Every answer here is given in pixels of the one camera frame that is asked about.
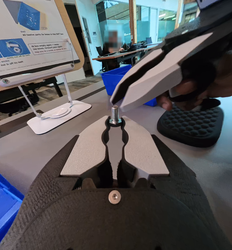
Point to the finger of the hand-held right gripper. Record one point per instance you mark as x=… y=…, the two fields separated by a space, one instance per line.
x=156 y=82
x=145 y=60

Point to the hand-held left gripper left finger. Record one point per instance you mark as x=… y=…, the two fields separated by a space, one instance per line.
x=84 y=154

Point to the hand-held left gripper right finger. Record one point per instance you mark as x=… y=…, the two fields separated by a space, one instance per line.
x=145 y=154

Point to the blue plastic bin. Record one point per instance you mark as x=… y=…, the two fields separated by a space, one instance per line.
x=2 y=205
x=112 y=82

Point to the short silver bolt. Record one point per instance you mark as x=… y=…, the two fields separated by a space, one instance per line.
x=115 y=114

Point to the person's right hand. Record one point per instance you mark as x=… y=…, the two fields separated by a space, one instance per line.
x=229 y=78

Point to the wooden office desk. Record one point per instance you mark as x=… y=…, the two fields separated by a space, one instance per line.
x=123 y=54

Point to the black backpack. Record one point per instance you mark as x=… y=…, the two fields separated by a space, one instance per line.
x=125 y=46

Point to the black keyboard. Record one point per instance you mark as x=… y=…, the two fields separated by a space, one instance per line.
x=110 y=53

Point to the white document stand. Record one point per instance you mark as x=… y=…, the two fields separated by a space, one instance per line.
x=59 y=117

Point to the black office chair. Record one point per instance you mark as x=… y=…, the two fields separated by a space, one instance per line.
x=99 y=50

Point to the black honeycomb wrist pad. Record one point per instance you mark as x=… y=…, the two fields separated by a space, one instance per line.
x=192 y=127

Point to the instruction sign board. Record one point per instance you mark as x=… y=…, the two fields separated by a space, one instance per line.
x=73 y=39

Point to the printed instruction sheet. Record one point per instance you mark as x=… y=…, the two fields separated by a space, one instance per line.
x=30 y=48

